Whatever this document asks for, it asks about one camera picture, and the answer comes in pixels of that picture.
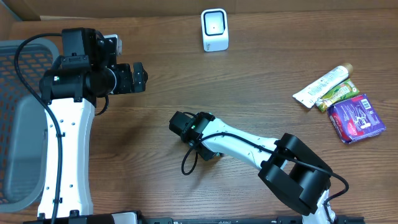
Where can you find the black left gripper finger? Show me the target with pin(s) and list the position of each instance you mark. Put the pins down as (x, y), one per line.
(139, 71)
(139, 86)

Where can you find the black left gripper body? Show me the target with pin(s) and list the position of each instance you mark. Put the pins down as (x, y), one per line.
(124, 79)

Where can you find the white green cosmetic tube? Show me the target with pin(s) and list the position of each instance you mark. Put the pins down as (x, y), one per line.
(312, 92)

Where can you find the green yellow snack pouch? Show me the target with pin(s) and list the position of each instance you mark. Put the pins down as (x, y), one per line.
(343, 91)

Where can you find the purple sanitary pad pack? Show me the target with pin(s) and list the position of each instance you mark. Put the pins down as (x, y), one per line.
(355, 119)

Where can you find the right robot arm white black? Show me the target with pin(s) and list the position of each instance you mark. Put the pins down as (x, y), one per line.
(290, 169)

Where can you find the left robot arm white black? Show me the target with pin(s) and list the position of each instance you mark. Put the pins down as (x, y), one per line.
(86, 71)

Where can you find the white barcode scanner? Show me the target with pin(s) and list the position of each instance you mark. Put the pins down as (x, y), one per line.
(214, 27)

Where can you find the grey plastic mesh basket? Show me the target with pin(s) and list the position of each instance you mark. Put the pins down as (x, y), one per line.
(23, 138)

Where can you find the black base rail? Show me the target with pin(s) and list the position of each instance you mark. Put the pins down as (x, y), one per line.
(136, 217)

